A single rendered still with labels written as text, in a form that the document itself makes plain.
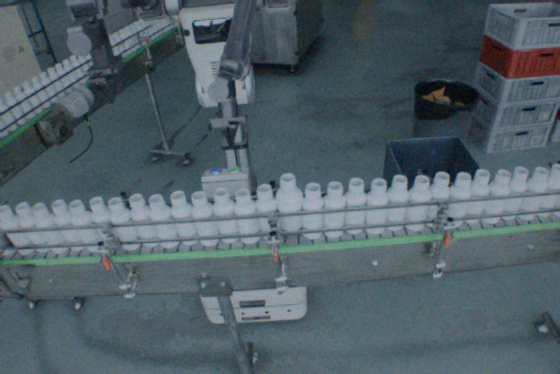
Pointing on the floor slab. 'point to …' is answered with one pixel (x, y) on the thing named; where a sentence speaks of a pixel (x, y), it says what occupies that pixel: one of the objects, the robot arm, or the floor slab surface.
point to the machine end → (285, 33)
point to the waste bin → (448, 125)
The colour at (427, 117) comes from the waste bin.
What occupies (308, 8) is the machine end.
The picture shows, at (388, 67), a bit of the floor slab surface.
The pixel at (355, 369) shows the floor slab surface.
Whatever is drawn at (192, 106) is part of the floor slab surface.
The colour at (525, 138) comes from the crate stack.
